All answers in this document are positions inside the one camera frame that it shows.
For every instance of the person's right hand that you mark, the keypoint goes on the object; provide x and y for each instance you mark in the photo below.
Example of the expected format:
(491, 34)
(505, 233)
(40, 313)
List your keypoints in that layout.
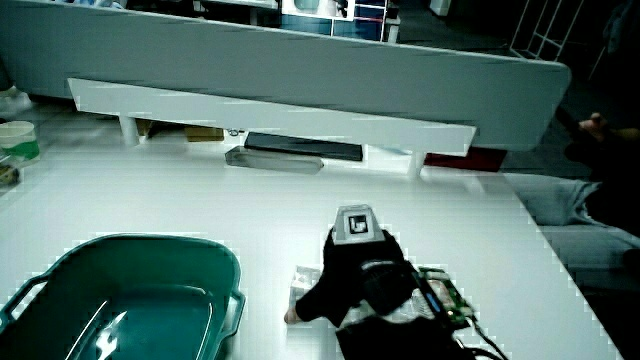
(350, 270)

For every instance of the clear white milk packet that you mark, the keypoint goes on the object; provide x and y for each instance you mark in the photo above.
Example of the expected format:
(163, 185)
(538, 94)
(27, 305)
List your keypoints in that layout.
(304, 282)

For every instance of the person's right forearm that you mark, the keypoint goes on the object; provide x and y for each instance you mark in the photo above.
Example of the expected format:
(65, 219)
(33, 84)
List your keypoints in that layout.
(395, 340)

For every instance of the white desk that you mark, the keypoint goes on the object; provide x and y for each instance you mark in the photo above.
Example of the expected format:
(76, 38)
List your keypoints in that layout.
(240, 210)

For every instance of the white desk shelf riser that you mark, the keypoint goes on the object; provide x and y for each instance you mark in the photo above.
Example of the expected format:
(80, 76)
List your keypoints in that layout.
(260, 117)

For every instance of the black keyboard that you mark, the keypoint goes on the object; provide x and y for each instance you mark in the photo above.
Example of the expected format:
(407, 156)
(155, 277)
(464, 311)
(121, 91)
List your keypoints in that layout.
(305, 146)

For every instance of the grey translucent case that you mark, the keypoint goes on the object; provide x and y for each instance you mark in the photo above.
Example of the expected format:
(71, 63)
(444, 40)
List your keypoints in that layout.
(272, 161)

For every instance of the red box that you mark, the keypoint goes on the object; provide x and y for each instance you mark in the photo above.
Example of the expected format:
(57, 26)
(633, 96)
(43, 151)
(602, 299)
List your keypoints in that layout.
(470, 161)

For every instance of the brown cardboard box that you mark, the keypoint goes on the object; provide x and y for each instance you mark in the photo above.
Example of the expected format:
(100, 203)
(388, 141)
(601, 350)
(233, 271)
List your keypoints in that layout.
(204, 134)

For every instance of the grey divider panel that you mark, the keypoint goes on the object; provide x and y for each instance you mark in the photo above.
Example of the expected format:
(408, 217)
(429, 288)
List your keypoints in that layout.
(300, 70)

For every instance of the green plastic basket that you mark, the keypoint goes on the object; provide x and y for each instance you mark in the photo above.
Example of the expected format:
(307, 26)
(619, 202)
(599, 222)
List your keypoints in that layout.
(135, 295)

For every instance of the blue shelf rack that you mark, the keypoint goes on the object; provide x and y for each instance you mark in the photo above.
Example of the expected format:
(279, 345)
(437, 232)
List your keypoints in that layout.
(367, 22)

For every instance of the white appliance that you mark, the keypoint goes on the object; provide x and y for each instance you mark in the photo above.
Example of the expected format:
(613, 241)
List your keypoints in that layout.
(320, 7)

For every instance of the white metal rack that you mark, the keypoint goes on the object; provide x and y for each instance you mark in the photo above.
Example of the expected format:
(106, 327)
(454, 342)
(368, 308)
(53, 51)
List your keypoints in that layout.
(545, 30)

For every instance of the white and green cup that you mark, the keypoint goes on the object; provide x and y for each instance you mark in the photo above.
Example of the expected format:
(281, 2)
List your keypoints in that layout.
(19, 142)

